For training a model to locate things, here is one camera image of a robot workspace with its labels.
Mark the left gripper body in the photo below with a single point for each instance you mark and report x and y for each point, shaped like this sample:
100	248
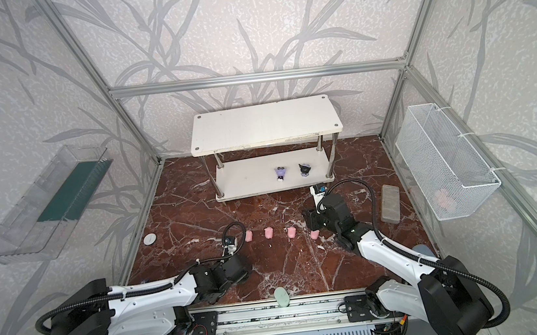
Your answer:
223	290

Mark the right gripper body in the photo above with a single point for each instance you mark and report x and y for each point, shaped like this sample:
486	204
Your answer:
317	222

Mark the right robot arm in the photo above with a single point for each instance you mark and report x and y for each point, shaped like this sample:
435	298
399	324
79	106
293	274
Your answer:
440	291

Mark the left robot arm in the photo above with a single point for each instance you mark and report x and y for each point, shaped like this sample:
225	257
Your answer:
154	308

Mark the grey stone block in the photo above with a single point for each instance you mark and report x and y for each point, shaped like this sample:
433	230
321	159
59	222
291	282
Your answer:
390	204

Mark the pale green oval disc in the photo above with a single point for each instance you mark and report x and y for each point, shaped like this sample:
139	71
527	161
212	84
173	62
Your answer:
282	297

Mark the small white round disc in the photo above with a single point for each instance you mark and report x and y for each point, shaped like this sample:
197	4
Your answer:
149	239

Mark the white two-tier shelf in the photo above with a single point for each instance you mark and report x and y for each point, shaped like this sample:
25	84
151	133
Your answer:
266	125

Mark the pink toy in basket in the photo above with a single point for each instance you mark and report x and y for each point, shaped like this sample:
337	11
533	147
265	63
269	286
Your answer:
445	200

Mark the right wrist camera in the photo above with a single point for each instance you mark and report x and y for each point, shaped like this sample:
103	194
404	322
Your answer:
318	192

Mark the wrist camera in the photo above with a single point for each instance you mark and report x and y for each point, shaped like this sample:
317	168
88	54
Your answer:
318	192
229	245

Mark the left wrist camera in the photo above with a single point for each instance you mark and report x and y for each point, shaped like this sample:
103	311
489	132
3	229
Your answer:
229	245

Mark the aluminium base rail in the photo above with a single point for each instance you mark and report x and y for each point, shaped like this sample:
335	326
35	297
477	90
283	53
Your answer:
337	313

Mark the white wire basket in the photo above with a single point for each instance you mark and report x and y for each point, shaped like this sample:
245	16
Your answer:
439	155

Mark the clear plastic wall bin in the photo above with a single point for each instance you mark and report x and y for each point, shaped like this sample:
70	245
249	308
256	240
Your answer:
40	224

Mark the aluminium cage frame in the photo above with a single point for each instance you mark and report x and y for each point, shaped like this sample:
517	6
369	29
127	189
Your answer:
512	190

